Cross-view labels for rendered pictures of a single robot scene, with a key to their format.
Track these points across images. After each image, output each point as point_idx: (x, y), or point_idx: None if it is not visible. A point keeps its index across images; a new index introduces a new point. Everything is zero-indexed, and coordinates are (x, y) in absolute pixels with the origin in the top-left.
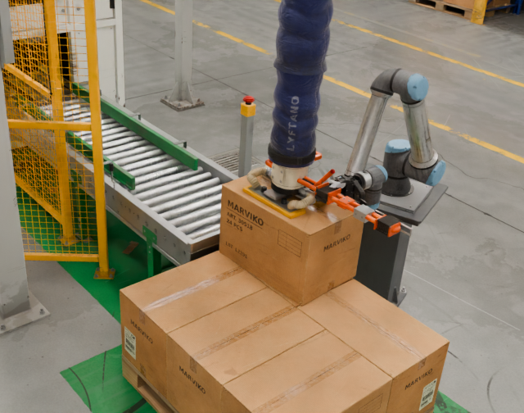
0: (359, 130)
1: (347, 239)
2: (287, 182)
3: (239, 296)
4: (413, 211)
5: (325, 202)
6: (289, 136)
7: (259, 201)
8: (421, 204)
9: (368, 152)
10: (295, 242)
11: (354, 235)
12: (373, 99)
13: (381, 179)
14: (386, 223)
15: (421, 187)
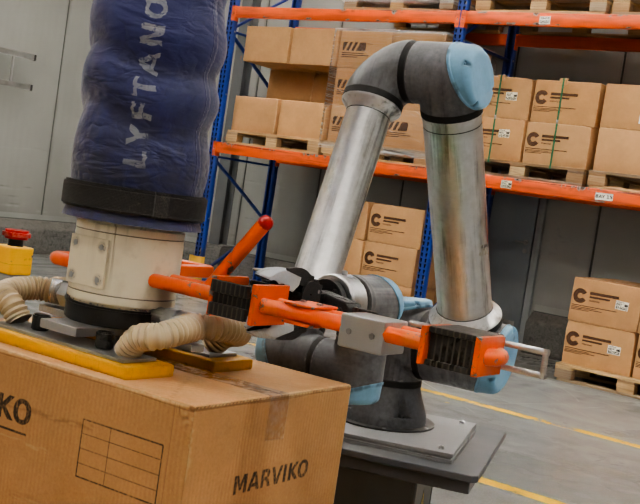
0: (319, 196)
1: (300, 477)
2: (119, 282)
3: None
4: (452, 454)
5: (242, 318)
6: (133, 123)
7: (24, 350)
8: (461, 451)
9: (345, 251)
10: (141, 453)
11: (318, 470)
12: (355, 114)
13: (391, 305)
14: (464, 332)
15: (448, 422)
